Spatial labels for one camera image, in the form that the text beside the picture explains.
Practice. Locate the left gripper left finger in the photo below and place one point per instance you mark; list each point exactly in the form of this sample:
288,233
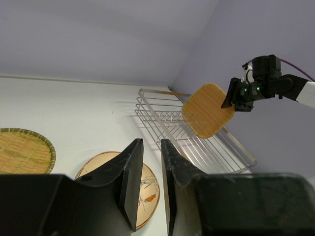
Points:
103,202

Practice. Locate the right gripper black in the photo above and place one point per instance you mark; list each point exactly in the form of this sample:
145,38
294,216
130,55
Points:
242,95

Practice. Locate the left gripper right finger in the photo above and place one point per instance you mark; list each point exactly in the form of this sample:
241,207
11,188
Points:
201,204

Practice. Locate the orange wicker plate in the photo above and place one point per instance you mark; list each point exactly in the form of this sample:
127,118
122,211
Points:
203,112

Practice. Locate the cream floral plate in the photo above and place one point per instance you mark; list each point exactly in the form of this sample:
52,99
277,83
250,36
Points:
149,193

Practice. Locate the yellow-green woven plate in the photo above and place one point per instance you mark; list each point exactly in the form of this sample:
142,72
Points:
25,151

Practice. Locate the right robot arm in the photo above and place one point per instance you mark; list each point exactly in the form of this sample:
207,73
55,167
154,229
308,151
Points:
293,87

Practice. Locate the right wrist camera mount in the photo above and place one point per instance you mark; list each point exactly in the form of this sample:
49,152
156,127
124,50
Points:
248,77

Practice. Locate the metal wire dish rack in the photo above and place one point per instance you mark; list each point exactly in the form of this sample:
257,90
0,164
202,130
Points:
161,114

